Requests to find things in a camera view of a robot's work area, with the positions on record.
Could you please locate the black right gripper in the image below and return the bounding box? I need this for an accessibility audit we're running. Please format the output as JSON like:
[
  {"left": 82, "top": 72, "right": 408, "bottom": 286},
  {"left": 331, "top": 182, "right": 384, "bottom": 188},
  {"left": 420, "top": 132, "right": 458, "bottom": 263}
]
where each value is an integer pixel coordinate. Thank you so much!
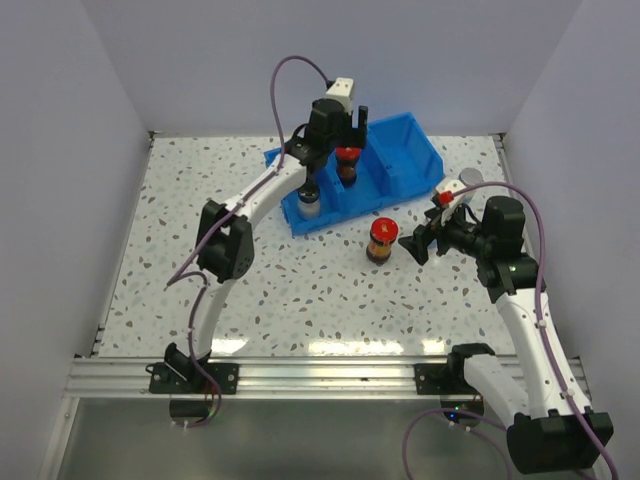
[{"left": 398, "top": 200, "right": 493, "bottom": 266}]

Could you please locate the red lid sauce jar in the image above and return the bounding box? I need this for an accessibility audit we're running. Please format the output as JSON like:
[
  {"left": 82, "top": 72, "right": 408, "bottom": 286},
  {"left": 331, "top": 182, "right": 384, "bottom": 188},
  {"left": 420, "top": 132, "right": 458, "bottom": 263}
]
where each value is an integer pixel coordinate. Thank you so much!
[
  {"left": 335, "top": 147, "right": 361, "bottom": 187},
  {"left": 366, "top": 217, "right": 399, "bottom": 265}
]

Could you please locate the silver lid blue label jar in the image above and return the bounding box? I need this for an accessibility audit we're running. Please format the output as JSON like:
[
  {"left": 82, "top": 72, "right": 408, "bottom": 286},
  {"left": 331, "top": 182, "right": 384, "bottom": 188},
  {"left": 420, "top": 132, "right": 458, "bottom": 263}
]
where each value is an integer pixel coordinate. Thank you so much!
[{"left": 459, "top": 167, "right": 484, "bottom": 187}]

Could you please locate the black cap white spice jar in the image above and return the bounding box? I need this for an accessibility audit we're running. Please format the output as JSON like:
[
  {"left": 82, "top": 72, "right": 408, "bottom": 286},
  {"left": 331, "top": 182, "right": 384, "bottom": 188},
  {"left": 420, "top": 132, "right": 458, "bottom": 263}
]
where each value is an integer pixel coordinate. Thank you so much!
[{"left": 297, "top": 183, "right": 321, "bottom": 220}]

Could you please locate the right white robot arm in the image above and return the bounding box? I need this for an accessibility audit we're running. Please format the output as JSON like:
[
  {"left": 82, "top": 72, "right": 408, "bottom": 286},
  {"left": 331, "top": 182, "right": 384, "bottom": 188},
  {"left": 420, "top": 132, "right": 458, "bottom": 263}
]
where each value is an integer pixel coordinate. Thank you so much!
[{"left": 399, "top": 196, "right": 614, "bottom": 474}]

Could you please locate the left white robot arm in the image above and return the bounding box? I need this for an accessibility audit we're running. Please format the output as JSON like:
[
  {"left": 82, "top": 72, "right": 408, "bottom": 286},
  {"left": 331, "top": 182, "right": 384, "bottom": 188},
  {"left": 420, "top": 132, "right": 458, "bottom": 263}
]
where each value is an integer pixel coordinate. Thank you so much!
[{"left": 147, "top": 98, "right": 368, "bottom": 394}]

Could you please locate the blue three-compartment plastic bin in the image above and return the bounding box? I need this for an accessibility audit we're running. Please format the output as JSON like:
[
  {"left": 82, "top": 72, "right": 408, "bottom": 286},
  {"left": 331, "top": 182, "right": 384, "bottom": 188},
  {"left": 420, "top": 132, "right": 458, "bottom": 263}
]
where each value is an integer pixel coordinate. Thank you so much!
[{"left": 281, "top": 112, "right": 444, "bottom": 236}]

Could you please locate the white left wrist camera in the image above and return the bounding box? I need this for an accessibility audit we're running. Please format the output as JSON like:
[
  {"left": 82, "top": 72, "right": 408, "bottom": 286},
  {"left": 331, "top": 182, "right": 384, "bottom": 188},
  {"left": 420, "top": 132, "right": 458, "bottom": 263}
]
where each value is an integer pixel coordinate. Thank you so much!
[{"left": 324, "top": 77, "right": 355, "bottom": 114}]

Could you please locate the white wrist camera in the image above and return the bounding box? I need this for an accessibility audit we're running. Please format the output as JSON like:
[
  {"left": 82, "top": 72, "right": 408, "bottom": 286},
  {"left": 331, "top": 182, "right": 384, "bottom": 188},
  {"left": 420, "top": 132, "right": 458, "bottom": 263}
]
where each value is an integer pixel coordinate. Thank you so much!
[
  {"left": 433, "top": 178, "right": 467, "bottom": 209},
  {"left": 324, "top": 77, "right": 355, "bottom": 114}
]

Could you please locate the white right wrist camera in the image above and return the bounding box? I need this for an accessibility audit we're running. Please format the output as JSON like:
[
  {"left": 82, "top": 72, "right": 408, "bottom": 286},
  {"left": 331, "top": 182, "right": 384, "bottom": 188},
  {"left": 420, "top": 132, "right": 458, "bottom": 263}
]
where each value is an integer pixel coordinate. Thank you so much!
[{"left": 433, "top": 178, "right": 467, "bottom": 209}]

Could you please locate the aluminium mounting rail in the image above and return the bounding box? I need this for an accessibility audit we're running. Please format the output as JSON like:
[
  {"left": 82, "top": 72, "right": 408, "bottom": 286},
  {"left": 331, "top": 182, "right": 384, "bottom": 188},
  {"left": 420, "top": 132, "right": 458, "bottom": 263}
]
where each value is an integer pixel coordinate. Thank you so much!
[{"left": 63, "top": 356, "right": 446, "bottom": 400}]

